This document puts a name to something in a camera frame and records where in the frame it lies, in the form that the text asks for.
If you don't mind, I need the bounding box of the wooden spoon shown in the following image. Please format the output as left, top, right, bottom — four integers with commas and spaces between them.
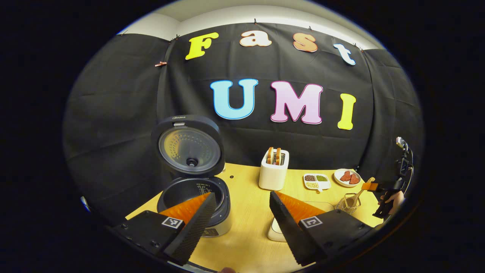
346, 177, 376, 208

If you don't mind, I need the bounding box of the black backdrop cloth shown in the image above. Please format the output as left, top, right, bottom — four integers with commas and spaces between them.
63, 23, 424, 224

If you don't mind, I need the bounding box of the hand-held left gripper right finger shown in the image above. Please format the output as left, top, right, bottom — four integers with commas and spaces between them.
269, 191, 375, 266

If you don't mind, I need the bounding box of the wire chopstick holder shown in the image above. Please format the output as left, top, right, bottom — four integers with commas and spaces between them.
335, 193, 361, 215

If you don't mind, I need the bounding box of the white divided dish of beans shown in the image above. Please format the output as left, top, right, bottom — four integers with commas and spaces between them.
303, 173, 331, 192

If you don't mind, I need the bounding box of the white toaster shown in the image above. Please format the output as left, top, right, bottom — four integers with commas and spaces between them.
259, 149, 289, 191

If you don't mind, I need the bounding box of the dark grey rice cooker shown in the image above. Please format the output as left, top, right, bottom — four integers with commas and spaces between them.
151, 115, 232, 238

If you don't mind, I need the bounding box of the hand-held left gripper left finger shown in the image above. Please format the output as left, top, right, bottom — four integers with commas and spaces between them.
110, 191, 217, 266

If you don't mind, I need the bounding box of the white round plate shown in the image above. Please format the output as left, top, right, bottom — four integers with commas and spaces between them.
334, 169, 361, 188

